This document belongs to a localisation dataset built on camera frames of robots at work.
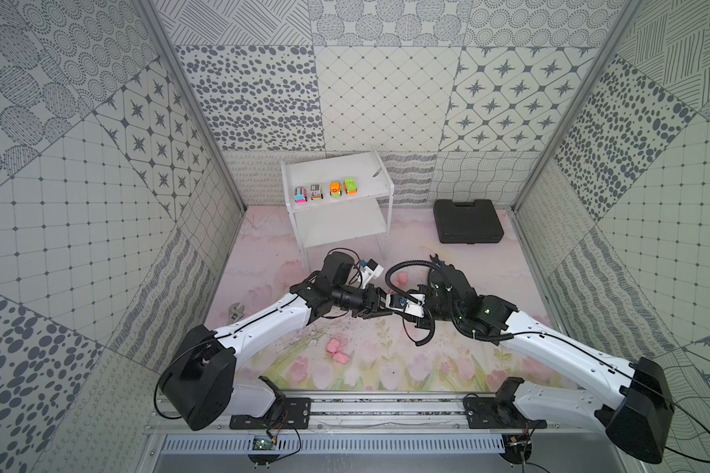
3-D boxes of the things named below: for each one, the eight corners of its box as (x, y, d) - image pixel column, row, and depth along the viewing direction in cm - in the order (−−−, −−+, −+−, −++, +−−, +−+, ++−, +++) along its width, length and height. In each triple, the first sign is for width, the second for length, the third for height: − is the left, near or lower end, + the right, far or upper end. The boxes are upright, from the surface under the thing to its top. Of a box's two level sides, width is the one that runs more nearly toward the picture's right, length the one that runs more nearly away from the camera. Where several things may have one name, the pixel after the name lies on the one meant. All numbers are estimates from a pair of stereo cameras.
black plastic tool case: (440, 244, 111) (443, 236, 107) (432, 207, 125) (435, 197, 121) (501, 244, 111) (506, 236, 107) (487, 207, 125) (491, 197, 121)
